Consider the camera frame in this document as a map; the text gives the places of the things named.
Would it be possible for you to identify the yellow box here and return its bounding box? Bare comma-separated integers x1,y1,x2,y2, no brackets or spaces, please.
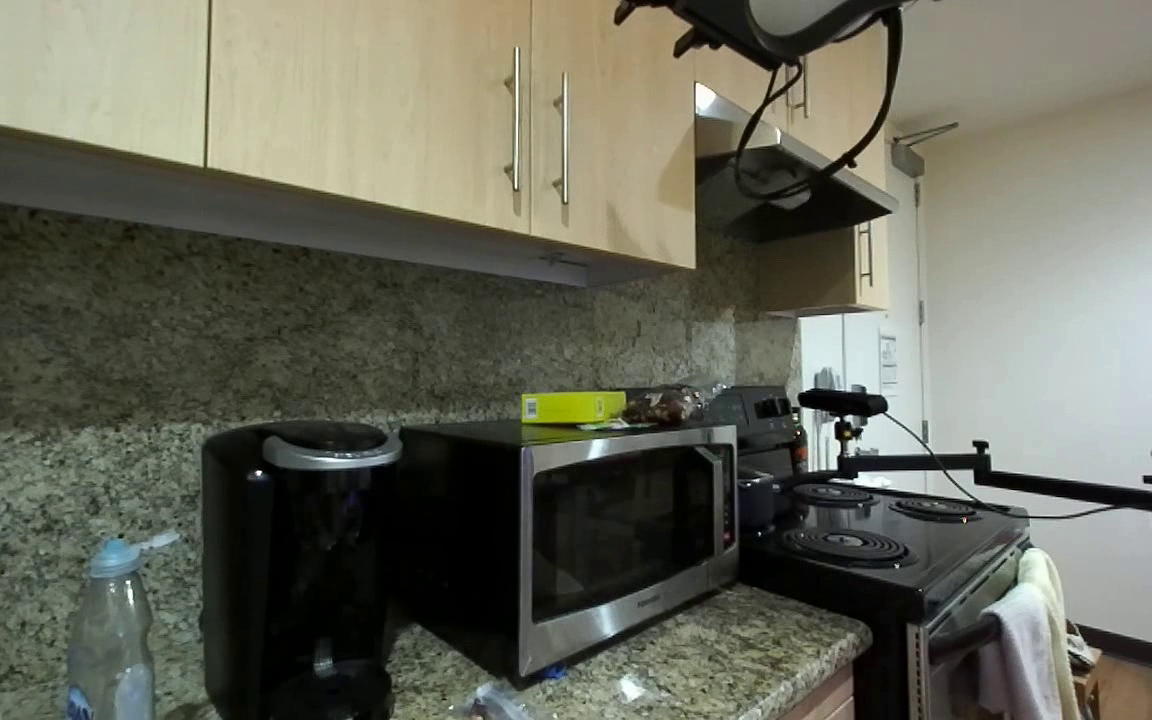
515,388,633,433

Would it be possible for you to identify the black stereo camera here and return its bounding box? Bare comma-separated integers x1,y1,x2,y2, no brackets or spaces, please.
796,384,892,425

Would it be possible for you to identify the black coffee maker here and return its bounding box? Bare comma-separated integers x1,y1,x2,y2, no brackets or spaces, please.
196,418,407,720

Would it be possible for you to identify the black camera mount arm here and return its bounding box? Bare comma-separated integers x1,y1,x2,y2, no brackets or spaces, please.
787,413,1152,544

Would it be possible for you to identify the white tall unit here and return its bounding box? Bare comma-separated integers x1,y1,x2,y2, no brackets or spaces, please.
796,308,928,471

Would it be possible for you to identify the black countertop appliance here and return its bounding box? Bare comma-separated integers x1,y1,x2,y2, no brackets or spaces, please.
693,380,811,492

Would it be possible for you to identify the clear trail mix bag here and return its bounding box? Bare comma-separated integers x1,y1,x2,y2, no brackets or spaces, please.
621,380,711,433

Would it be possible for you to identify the steel range hood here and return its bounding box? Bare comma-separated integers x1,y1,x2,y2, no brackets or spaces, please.
693,81,899,249

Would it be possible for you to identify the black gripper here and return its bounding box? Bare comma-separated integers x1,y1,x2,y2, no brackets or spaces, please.
613,0,763,66

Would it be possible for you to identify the pale yellow towel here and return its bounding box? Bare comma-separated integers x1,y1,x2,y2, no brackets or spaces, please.
1018,544,1089,720

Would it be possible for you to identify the upper cabinet carcass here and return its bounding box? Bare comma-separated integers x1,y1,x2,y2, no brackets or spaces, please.
0,112,704,294

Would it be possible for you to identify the grey door closer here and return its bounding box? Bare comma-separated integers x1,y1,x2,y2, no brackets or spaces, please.
889,120,964,182

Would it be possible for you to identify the light wood cabinet door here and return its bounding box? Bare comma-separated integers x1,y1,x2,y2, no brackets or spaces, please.
0,0,211,171
208,0,533,235
530,0,699,273

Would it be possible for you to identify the small wood wall cabinet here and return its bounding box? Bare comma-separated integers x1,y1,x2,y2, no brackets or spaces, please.
754,218,895,322

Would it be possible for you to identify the stainless steel microwave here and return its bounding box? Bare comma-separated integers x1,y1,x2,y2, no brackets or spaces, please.
392,418,745,689

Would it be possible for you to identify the black electric stove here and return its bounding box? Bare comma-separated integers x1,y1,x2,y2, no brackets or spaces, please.
736,477,1038,720

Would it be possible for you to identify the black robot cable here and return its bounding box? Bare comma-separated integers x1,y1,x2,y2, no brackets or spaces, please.
730,8,907,207

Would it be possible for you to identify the white towel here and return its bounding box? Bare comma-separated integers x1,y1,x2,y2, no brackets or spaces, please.
971,575,1073,720

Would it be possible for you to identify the clear bottle with blue cap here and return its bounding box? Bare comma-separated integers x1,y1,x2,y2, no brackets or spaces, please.
66,528,190,720

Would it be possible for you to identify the wood cabinet over hood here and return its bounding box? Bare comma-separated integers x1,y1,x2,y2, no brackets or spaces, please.
699,32,895,193

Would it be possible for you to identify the small clear plastic wrapper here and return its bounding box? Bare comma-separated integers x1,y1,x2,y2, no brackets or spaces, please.
610,667,664,712

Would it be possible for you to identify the thin black camera cable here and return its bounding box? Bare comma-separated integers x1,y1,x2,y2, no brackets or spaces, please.
880,413,1127,528

